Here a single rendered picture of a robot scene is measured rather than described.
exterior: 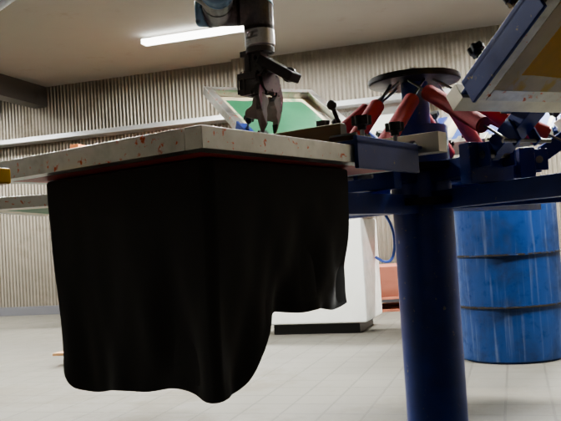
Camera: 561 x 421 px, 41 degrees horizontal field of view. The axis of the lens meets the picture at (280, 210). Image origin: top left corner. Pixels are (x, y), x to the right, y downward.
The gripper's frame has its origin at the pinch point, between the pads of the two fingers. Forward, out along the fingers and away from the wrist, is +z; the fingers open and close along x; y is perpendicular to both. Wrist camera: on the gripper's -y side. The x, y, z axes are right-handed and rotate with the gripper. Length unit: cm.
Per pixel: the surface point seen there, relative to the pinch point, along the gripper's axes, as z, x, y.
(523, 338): 92, -288, 35
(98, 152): 11, 60, -5
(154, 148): 12, 60, -19
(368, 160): 12.0, 7.4, -30.5
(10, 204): 12, 6, 98
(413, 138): 4.5, -21.6, -27.8
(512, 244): 37, -287, 38
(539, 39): -14, -23, -60
